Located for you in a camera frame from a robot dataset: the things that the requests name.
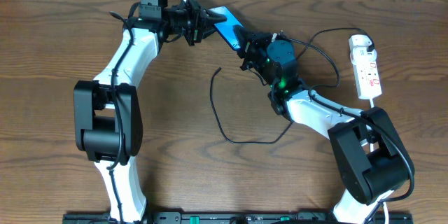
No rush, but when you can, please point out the blue Samsung smartphone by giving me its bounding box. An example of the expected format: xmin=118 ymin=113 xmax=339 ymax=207
xmin=211 ymin=6 xmax=242 ymax=51

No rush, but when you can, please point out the black USB charging cable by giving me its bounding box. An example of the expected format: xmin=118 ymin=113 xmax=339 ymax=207
xmin=209 ymin=27 xmax=375 ymax=146

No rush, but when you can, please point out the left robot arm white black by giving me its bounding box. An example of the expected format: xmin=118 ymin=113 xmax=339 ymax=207
xmin=73 ymin=0 xmax=227 ymax=223

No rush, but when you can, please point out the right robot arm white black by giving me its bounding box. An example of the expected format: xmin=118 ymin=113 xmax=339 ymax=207
xmin=232 ymin=25 xmax=415 ymax=223

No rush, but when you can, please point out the white power strip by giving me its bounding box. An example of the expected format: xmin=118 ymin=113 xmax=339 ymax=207
xmin=350 ymin=47 xmax=382 ymax=100

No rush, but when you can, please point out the white USB wall charger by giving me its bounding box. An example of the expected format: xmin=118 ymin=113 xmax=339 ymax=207
xmin=349 ymin=34 xmax=375 ymax=53

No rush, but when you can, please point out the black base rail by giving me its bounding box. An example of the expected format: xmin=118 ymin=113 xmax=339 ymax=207
xmin=62 ymin=211 xmax=414 ymax=224

